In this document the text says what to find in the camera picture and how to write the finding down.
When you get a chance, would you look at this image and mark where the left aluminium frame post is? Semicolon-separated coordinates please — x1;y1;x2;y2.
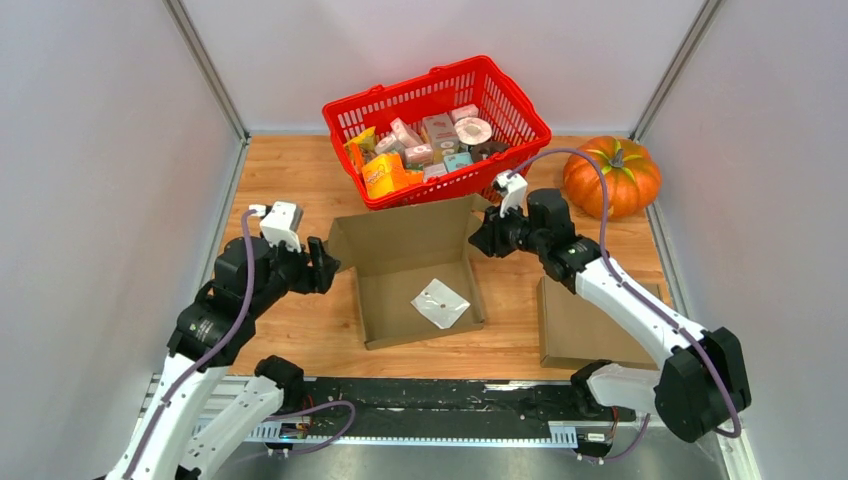
163;0;250;144

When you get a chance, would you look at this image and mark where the right aluminium frame post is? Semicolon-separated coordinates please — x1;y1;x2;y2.
629;0;725;142

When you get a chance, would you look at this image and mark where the aluminium frame post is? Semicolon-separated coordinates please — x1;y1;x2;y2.
629;0;725;142
163;0;250;144

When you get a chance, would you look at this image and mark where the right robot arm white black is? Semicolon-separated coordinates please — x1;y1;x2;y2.
469;186;751;443

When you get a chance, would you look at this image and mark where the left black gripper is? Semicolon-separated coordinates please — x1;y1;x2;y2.
249;231;343;314

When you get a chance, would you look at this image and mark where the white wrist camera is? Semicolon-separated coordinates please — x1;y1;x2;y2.
492;170;528;218
249;201;303;253

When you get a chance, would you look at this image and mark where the orange snack box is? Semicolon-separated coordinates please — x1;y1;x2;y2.
361;153;424;199

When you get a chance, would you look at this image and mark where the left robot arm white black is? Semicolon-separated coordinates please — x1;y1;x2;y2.
106;236;340;479

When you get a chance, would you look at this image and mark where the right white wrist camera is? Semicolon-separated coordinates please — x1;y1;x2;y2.
492;170;528;218

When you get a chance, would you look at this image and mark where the brown cardboard sheet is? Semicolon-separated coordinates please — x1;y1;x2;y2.
326;194;491;350

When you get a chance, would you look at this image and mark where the orange pumpkin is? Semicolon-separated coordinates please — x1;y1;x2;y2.
563;136;663;219

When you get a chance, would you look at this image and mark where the white paper packet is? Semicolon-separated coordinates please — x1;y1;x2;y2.
411;279;471;330

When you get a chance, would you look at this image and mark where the red plastic shopping basket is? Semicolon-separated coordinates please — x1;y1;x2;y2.
322;55;552;210

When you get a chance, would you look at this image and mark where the pink white round roll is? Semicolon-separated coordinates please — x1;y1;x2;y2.
454;117;493;146

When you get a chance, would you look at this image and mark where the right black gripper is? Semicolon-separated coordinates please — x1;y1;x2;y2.
468;200;547;259

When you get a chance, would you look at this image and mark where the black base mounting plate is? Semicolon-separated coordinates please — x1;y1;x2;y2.
279;377;637;440

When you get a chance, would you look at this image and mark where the brown cardboard box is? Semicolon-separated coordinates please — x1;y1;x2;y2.
536;277;657;370

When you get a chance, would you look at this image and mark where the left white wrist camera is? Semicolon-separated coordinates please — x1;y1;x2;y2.
249;201;303;253

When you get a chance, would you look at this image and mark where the yellow snack packet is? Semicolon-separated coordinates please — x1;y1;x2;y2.
344;127;376;173

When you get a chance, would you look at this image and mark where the teal small box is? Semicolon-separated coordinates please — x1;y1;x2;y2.
443;152;474;173

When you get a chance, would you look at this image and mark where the dark brown round item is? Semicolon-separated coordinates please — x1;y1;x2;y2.
469;140;510;163

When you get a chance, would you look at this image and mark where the white slotted cable duct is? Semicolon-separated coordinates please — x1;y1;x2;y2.
245;421;579;449

